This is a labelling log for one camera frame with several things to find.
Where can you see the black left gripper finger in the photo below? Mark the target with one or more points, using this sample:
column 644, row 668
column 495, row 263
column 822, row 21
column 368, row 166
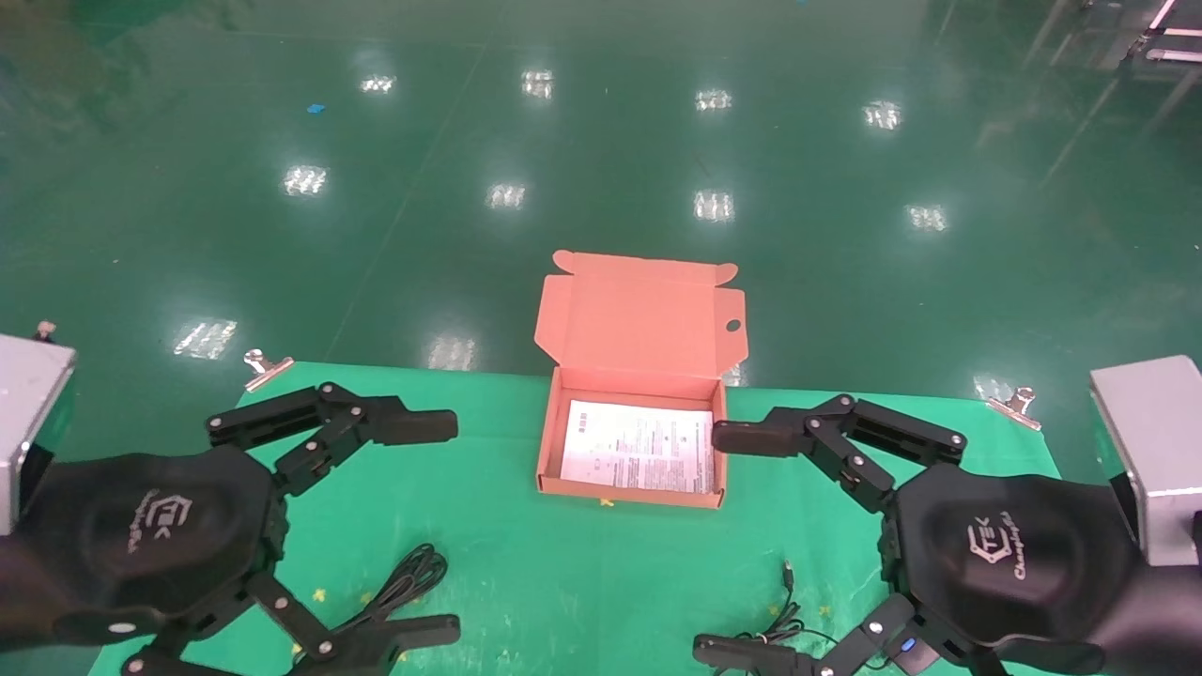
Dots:
column 376, row 640
column 376, row 424

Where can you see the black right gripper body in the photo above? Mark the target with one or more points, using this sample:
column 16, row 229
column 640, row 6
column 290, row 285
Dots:
column 1005, row 554

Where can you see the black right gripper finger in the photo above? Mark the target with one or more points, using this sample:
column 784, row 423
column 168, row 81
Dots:
column 845, row 657
column 808, row 437

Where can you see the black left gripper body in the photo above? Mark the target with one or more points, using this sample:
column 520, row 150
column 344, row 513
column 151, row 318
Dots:
column 141, row 535

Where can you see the orange cardboard box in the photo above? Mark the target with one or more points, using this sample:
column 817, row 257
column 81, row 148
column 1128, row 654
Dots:
column 639, row 319

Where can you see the metal binder clip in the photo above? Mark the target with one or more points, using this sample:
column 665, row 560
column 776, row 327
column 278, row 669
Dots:
column 1014, row 408
column 268, row 371

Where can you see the white printed instruction sheet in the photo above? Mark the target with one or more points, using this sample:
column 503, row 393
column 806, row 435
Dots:
column 639, row 446

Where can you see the green table mat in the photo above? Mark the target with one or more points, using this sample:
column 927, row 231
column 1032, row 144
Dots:
column 563, row 582

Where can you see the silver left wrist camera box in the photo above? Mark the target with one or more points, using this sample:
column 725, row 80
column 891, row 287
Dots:
column 33, row 413

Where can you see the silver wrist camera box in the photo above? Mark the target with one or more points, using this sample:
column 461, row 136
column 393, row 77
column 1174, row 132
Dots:
column 33, row 413
column 1150, row 451

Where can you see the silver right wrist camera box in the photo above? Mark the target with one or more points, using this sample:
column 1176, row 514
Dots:
column 1150, row 451

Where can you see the metal rack frame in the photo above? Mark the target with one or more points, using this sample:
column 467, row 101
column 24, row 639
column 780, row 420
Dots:
column 1169, row 54

